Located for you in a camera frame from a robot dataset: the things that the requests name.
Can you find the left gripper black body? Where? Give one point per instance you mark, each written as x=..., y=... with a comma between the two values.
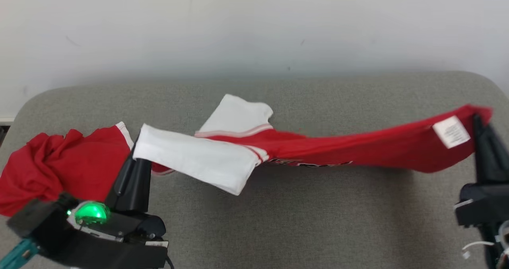
x=119, y=245

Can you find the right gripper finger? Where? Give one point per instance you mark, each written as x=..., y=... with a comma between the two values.
x=500, y=161
x=483, y=157

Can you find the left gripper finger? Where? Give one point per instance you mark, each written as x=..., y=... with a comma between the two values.
x=137, y=189
x=119, y=183

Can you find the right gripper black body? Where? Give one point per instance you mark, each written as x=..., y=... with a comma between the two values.
x=485, y=205

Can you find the red Bulls shorts white stripe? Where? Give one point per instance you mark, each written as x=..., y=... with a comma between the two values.
x=59, y=169

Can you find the red white Bulls jersey shirt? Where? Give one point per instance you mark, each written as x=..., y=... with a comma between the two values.
x=358, y=149

